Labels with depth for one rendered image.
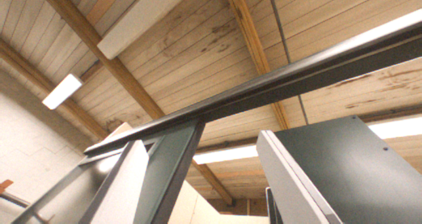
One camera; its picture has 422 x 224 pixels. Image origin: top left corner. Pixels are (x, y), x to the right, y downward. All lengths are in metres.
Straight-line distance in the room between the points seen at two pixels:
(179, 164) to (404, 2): 1.96
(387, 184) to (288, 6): 1.38
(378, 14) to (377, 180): 1.45
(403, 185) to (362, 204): 0.13
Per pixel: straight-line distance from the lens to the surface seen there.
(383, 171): 0.78
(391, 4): 1.94
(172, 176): 0.32
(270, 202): 1.49
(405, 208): 0.73
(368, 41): 0.38
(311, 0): 1.70
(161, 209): 0.30
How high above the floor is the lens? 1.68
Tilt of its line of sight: 54 degrees up
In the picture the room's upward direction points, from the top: 23 degrees clockwise
